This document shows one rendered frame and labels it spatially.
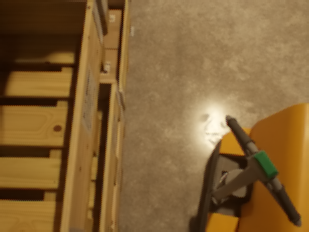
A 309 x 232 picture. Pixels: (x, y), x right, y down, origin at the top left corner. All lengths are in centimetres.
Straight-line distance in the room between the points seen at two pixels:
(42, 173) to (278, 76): 227
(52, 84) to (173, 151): 144
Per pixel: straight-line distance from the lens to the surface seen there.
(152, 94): 258
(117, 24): 236
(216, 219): 204
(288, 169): 167
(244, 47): 295
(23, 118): 116
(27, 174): 110
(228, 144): 214
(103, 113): 171
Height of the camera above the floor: 233
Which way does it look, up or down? 68 degrees down
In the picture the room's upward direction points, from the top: 2 degrees clockwise
